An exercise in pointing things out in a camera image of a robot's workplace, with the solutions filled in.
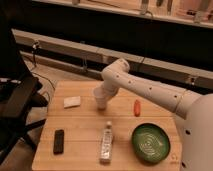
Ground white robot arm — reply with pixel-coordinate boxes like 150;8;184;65
101;59;213;171

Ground green ceramic bowl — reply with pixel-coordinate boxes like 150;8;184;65
131;123;171;164

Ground orange carrot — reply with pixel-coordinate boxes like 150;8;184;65
134;100;141;117

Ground white sponge block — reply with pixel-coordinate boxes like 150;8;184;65
64;96;81;108

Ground white tube with cap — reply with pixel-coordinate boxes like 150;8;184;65
99;121;113;164

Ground black remote control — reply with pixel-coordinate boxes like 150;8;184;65
53;129;64;154

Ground black chair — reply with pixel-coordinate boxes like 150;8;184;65
0;7;48;165

